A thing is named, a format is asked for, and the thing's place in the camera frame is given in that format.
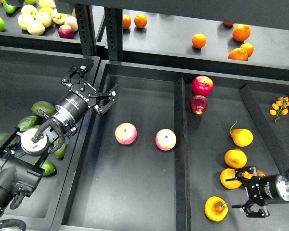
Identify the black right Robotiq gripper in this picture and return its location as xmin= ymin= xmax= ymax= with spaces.
xmin=227 ymin=166 xmax=279 ymax=218

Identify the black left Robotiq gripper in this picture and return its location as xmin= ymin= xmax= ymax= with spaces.
xmin=54 ymin=62 xmax=118 ymax=123

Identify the yellow pear with stem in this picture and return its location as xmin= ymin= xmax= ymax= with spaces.
xmin=204 ymin=196 xmax=228 ymax=222

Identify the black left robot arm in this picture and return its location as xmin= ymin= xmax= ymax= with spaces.
xmin=0 ymin=63 xmax=116 ymax=231

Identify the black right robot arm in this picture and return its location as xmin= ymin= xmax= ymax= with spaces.
xmin=225 ymin=166 xmax=289 ymax=218

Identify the yellow pear lower middle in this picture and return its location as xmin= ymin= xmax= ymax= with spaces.
xmin=243 ymin=170 xmax=266 ymax=179

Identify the yellow pear upper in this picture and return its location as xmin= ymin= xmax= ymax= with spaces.
xmin=224 ymin=148 xmax=247 ymax=168

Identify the yellow pear top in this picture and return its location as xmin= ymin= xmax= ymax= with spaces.
xmin=229 ymin=122 xmax=254 ymax=147

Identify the pale yellow pear right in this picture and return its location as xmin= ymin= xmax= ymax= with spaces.
xmin=51 ymin=9 xmax=67 ymax=25

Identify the pale yellow pear front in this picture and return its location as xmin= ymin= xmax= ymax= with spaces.
xmin=27 ymin=20 xmax=45 ymax=36

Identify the pale yellow pear centre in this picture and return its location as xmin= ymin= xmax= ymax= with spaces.
xmin=35 ymin=12 xmax=52 ymax=28

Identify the pale yellow pear left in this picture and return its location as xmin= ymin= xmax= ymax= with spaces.
xmin=17 ymin=13 xmax=34 ymax=31

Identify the black angled tray divider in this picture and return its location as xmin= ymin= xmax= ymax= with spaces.
xmin=238 ymin=85 xmax=289 ymax=177

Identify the pink apple left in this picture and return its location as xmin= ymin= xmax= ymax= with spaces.
xmin=115 ymin=122 xmax=137 ymax=145

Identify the pink apple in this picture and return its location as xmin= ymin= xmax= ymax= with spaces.
xmin=115 ymin=122 xmax=137 ymax=145
xmin=155 ymin=129 xmax=177 ymax=151

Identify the red apple on shelf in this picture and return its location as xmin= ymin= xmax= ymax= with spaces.
xmin=58 ymin=24 xmax=74 ymax=39

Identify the black left tray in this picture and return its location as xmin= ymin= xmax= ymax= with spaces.
xmin=0 ymin=46 xmax=100 ymax=231

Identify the black tray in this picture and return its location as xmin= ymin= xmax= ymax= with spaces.
xmin=52 ymin=61 xmax=289 ymax=231
xmin=0 ymin=46 xmax=100 ymax=231

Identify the pink peach on shelf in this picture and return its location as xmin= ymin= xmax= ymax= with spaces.
xmin=64 ymin=16 xmax=78 ymax=32

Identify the orange half hidden left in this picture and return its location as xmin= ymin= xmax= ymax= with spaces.
xmin=123 ymin=14 xmax=131 ymax=29

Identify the orange on shelf left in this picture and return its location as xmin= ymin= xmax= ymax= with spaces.
xmin=134 ymin=13 xmax=147 ymax=29

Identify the orange on shelf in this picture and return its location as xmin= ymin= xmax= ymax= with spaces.
xmin=134 ymin=13 xmax=147 ymax=29
xmin=192 ymin=33 xmax=207 ymax=49

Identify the orange cherry tomato bunch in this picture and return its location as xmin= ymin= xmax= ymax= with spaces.
xmin=269 ymin=97 xmax=289 ymax=123

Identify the pink apple right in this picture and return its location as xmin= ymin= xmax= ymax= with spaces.
xmin=155 ymin=129 xmax=177 ymax=151

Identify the black centre tray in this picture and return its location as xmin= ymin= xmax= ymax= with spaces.
xmin=52 ymin=61 xmax=289 ymax=231

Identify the dark red apple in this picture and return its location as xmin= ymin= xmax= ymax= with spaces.
xmin=189 ymin=95 xmax=208 ymax=115

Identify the large red apple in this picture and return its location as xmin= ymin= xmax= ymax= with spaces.
xmin=192 ymin=76 xmax=214 ymax=97

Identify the green pepper on shelf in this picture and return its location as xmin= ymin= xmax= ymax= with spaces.
xmin=3 ymin=1 xmax=19 ymax=14

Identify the orange on shelf centre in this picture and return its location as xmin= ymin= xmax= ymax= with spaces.
xmin=192 ymin=33 xmax=207 ymax=49

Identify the black perforated shelf post right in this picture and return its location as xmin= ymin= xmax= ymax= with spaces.
xmin=104 ymin=7 xmax=123 ymax=61

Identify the black perforated shelf post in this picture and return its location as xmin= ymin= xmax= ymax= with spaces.
xmin=75 ymin=3 xmax=97 ymax=56
xmin=104 ymin=7 xmax=123 ymax=61

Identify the black perforated shelf post left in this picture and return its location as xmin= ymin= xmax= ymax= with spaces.
xmin=75 ymin=3 xmax=97 ymax=56

